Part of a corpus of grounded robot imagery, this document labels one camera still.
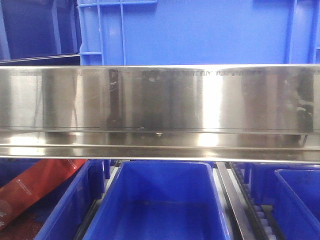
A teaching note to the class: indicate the blue bin centre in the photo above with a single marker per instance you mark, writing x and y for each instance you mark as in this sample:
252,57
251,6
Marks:
160,200

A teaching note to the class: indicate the blue bin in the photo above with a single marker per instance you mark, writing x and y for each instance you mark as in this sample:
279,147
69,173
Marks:
59,214
293,191
160,200

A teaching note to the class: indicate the steel shelf divider bar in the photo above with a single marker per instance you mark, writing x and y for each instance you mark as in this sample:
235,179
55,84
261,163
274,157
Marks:
238,211

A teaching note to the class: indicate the blue bin left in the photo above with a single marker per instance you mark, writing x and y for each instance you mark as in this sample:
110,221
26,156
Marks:
59,214

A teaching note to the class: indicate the blue bin right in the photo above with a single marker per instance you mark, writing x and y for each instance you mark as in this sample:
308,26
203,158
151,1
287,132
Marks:
293,191

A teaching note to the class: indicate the large blue ribbed crate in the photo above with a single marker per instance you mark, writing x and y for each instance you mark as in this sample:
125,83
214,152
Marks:
188,32

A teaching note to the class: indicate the white roller track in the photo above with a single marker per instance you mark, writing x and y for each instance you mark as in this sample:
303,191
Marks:
257,218

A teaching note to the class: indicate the dark blue crate upper left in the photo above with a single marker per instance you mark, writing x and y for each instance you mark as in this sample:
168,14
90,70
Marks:
38,28

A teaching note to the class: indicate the red packaging bag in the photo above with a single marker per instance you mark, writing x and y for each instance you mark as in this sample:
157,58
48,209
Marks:
33,184

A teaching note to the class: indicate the stainless steel shelf rail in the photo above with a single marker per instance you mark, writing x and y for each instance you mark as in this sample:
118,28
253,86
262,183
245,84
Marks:
232,113

